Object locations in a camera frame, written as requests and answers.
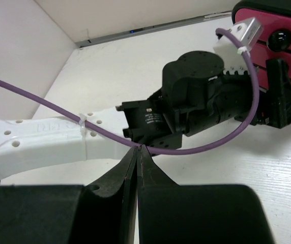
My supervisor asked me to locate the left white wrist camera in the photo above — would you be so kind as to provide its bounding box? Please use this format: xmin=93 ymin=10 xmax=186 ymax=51
xmin=213 ymin=17 xmax=264 ymax=75

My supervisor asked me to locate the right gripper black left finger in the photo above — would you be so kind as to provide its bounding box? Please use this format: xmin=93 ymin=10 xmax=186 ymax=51
xmin=85 ymin=147 xmax=138 ymax=243

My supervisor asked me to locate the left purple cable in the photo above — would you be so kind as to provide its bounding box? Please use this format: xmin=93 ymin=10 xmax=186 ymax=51
xmin=0 ymin=27 xmax=260 ymax=156

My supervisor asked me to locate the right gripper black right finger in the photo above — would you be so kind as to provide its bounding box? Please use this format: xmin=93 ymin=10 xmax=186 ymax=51
xmin=137 ymin=146 xmax=181 ymax=243

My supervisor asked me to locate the black drawer cabinet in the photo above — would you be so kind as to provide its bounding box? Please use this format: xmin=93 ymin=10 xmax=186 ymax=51
xmin=231 ymin=0 xmax=291 ymax=23

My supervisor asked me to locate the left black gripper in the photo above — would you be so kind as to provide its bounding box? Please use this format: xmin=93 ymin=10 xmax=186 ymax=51
xmin=206 ymin=58 xmax=291 ymax=129

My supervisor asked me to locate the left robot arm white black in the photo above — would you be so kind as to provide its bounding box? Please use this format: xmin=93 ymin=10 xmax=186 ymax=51
xmin=0 ymin=51 xmax=253 ymax=180

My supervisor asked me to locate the pink bottom drawer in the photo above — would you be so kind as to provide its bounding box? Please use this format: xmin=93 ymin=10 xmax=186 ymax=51
xmin=257 ymin=67 xmax=291 ymax=114

